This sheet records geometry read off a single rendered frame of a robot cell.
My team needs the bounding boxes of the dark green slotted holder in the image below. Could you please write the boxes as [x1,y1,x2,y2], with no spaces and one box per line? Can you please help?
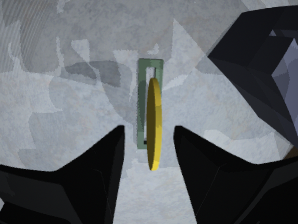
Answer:
[138,59,164,149]

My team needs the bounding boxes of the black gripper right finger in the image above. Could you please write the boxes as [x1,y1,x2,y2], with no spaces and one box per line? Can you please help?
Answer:
[173,125,298,224]

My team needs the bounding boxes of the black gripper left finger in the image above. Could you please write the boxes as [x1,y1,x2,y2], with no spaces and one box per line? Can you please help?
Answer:
[0,124,125,224]

